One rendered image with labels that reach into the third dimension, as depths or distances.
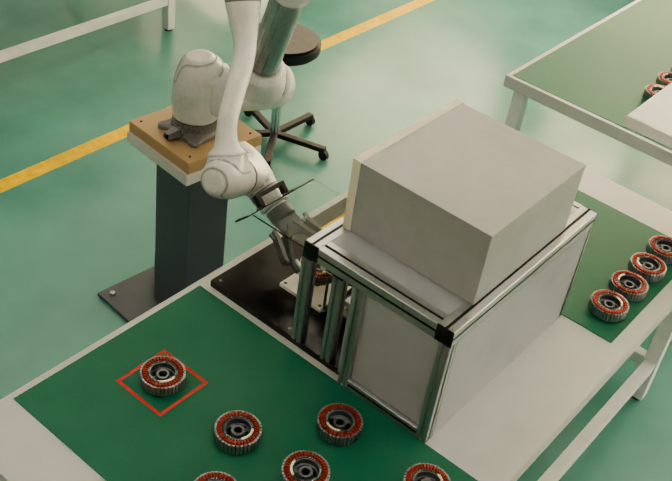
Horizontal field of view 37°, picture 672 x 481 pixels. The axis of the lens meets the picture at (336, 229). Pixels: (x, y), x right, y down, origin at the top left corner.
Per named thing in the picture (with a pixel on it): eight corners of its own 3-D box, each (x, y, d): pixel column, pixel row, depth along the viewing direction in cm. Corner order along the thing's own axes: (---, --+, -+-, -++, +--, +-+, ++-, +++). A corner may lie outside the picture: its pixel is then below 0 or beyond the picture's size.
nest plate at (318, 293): (279, 286, 278) (279, 282, 277) (314, 263, 288) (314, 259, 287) (319, 313, 271) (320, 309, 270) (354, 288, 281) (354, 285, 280)
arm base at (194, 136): (146, 130, 328) (147, 115, 325) (195, 109, 343) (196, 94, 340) (185, 153, 320) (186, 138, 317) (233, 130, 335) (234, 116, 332)
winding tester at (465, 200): (342, 227, 246) (353, 157, 233) (442, 163, 274) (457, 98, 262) (472, 306, 228) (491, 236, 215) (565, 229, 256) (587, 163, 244)
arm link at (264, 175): (258, 200, 285) (238, 205, 272) (227, 156, 286) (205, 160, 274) (285, 177, 281) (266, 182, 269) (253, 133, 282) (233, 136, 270)
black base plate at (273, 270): (210, 286, 278) (210, 279, 276) (354, 197, 320) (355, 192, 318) (338, 375, 256) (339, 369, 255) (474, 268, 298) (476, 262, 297)
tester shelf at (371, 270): (302, 254, 242) (304, 240, 240) (458, 155, 287) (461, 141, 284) (450, 348, 222) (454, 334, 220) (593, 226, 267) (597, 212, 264)
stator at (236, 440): (203, 438, 235) (204, 427, 232) (235, 412, 242) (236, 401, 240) (239, 464, 230) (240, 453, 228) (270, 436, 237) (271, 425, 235)
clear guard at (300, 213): (234, 222, 260) (236, 203, 256) (295, 187, 276) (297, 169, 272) (329, 283, 245) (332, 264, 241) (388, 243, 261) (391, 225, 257)
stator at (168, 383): (133, 370, 249) (133, 360, 246) (176, 360, 253) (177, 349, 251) (147, 402, 241) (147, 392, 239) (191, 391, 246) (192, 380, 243)
